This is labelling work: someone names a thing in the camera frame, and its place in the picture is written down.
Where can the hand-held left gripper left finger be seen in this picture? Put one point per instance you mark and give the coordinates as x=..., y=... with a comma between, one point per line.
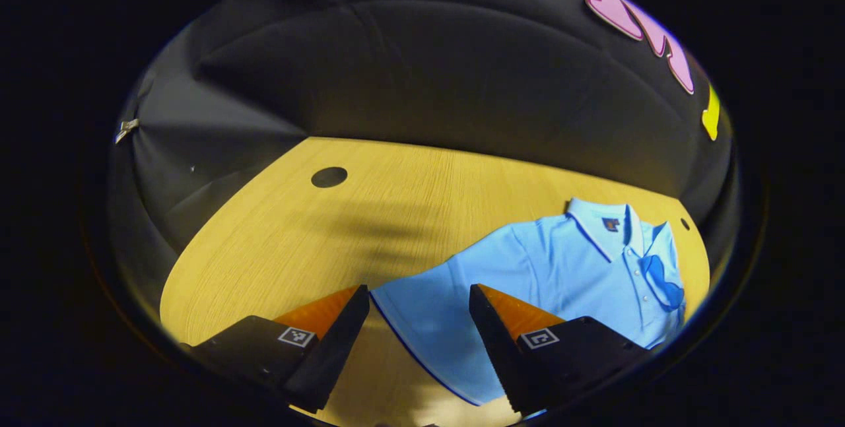
x=333, y=354

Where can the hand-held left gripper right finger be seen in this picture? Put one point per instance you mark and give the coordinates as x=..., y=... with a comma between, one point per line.
x=495, y=348

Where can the light blue T-shirt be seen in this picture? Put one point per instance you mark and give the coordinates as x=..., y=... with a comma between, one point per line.
x=561, y=262

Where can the silver clip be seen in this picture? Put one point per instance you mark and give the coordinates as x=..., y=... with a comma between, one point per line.
x=125, y=129

